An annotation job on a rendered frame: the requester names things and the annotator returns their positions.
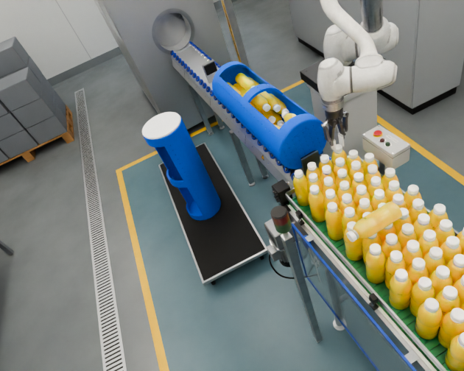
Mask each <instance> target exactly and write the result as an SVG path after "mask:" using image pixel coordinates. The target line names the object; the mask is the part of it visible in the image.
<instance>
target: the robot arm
mask: <svg viewBox="0 0 464 371"><path fill-rule="evenodd" d="M320 3H321V6H322V8H323V11H324V13H325V14H326V15H327V17H328V18H329V19H330V20H331V21H332V22H333V23H334V25H332V26H330V27H329V28H328V29H327V31H326V34H325V37H324V41H323V53H324V58H325V60H324V61H322V62H321V63H320V65H319V67H318V73H317V86H318V90H319V93H320V95H321V100H322V105H323V109H324V110H325V115H326V122H325V123H324V124H321V127H322V128H323V133H324V137H325V139H326V140H327V141H328V142H329V144H330V145H331V149H333V150H334V151H335V152H336V151H337V150H336V141H335V139H334V128H335V127H336V125H337V127H338V130H339V133H338V138H339V144H340V145H342V147H344V139H345V135H346V133H345V132H347V131H348V115H349V113H348V112H346V111H344V112H343V106H344V104H345V103H344V95H346V94H348V93H352V91H353V93H365V92H371V91H378V90H381V89H384V88H387V87H389V86H391V85H392V84H393V83H394V82H395V81H396V74H397V65H396V64H395V63H394V62H392V61H389V60H384V59H383V57H382V56H381V55H380V54H383V53H385V52H388V51H390V50H391V49H393V48H395V46H396V45H397V44H398V27H397V26H396V25H395V24H393V23H391V22H388V21H387V19H386V18H385V17H383V5H382V0H360V6H361V13H362V23H361V24H360V25H359V24H358V23H357V22H355V20H354V19H352V17H350V15H349V14H347V12H346V11H344V9H343V8H341V6H340V5H339V3H338V1H337V0H320ZM356 58H358V59H357V60H356V62H355V63H354V62H353V60H354V59H356ZM328 126H329V129H328Z"/></svg>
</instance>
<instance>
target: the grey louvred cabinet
mask: <svg viewBox="0 0 464 371"><path fill-rule="evenodd" d="M337 1H338V3H339V5H340V6H341V8H343V9H344V11H346V12H347V14H349V15H350V17H352V19H354V20H355V22H357V23H358V24H359V25H360V24H361V23H362V13H361V6H360V0H337ZM289 5H290V10H291V15H292V23H293V28H294V33H295V36H297V37H298V41H299V42H300V43H302V44H303V45H305V46H307V47H308V48H310V49H311V50H312V51H314V52H316V53H318V54H319V55H320V56H322V57H324V53H323V41H324V37H325V34H326V31H327V29H328V28H329V27H330V26H332V25H334V23H333V22H332V21H331V20H330V19H329V18H328V17H327V15H326V14H325V13H324V11H323V8H322V6H321V3H320V0H289ZM382 5H383V17H385V18H386V19H387V21H388V22H391V23H393V24H395V25H396V26H397V27H398V44H397V45H396V46H395V48H393V49H391V50H390V51H388V52H385V53H383V54H380V55H381V56H382V57H383V59H384V60H389V61H392V62H394V63H395V64H396V65H397V74H396V81H395V82H394V83H393V84H392V85H391V86H389V87H387V88H384V89H381V90H378V91H377V92H378V93H380V94H381V95H382V96H384V97H386V98H387V99H389V100H390V101H391V102H394V103H395V104H397V105H398V106H399V107H401V108H403V109H405V110H406V111H407V112H409V113H411V114H412V115H413V114H415V113H417V112H419V111H421V110H423V109H425V108H427V107H429V106H431V105H433V104H435V103H437V102H439V101H441V100H443V99H445V98H447V97H449V96H451V95H453V94H455V93H456V90H457V86H458V85H460V79H461V74H462V69H463V62H464V0H382Z"/></svg>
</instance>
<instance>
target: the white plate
mask: <svg viewBox="0 0 464 371"><path fill-rule="evenodd" d="M180 121H181V118H180V115H179V114H177V113H175V112H165V113H161V114H158V115H156V116H154V117H153V118H151V119H150V120H149V121H148V122H147V123H146V124H145V125H144V127H143V129H142V134H143V136H144V137H145V138H148V139H159V138H163V137H165V136H167V135H169V134H170V133H172V132H173V131H175V130H176V129H177V127H178V126H179V124H180Z"/></svg>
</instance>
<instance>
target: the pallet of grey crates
mask: <svg viewBox="0 0 464 371"><path fill-rule="evenodd" d="M60 137H62V138H63V139H64V140H65V142H66V143H67V144H68V143H70V142H72V141H74V127H73V118H72V112H71V111H70V109H69V108H68V106H67V105H65V104H64V102H63V100H62V99H61V98H60V97H59V96H58V94H57V92H56V91H55V90H54V88H53V87H52V86H51V85H50V84H49V82H48V80H47V79H46V78H45V76H44V75H43V74H42V72H41V70H40V69H39V68H38V67H37V65H36V64H35V62H34V61H33V59H32V58H31V57H30V56H29V55H28V53H27V52H26V50H25V49H24V47H23V46H22V45H21V44H20V42H19V41H18V39H17V38H16V37H12V38H10V39H8V40H5V41H3V42H1V43H0V166H1V165H3V164H5V163H7V162H9V161H11V160H14V159H16V158H18V157H20V156H22V157H23V158H24V159H25V160H26V161H27V162H30V161H32V160H34V159H35V152H36V149H37V148H38V147H40V146H43V145H45V144H47V143H49V142H51V141H53V140H56V139H58V138H60Z"/></svg>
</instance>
